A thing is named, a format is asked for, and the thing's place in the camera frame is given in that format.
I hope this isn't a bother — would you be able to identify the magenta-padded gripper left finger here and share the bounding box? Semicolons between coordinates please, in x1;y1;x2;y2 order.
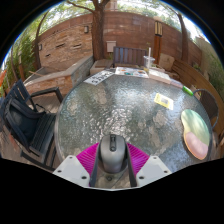
52;141;102;188

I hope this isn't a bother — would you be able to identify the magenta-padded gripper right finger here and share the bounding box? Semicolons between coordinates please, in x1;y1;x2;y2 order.
124;142;173;188

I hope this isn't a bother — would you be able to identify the grey computer mouse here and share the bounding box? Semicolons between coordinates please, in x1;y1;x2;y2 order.
99;133;128;174

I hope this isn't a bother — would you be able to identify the green and pink mouse pad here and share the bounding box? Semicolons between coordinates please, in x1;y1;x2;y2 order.
180;108;211;161

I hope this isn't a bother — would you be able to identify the black slatted patio chair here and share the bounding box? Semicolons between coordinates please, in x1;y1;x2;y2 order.
0;79;64;173

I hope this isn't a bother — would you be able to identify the yellow card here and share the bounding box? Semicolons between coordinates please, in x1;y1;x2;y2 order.
153;92;175;111

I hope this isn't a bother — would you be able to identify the dark wicker chair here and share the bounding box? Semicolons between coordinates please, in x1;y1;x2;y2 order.
193;88;220;134

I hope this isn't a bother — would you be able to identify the green bottle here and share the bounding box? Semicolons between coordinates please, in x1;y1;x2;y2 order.
182;85;194;97

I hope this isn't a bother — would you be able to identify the thin closed book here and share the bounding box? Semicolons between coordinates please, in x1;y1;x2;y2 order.
169;78;184;89

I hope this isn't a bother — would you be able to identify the white printed sheet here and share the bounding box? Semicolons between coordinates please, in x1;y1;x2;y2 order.
83;69;116;86

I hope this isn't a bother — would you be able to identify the colourful magazine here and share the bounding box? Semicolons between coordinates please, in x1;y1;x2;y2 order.
114;66;150;79

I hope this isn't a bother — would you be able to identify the clear plastic cup with straw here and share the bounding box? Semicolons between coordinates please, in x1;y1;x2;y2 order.
143;47;156;70

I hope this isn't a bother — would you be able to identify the beige stone block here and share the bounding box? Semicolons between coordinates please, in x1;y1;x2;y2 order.
158;53;176;72

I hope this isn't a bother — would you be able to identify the dark wooden chair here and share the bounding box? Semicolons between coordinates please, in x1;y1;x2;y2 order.
111;45;148;69

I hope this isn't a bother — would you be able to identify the slim tree trunk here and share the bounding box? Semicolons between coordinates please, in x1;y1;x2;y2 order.
176;11;190;63

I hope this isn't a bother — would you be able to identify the large tree trunk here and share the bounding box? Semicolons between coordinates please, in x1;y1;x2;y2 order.
66;0;112;62

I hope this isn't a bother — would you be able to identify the wooden garden lamp post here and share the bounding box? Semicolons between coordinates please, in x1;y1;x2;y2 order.
153;16;164;64

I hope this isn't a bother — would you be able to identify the grey wall box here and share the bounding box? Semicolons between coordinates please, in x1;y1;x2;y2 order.
106;40;117;53

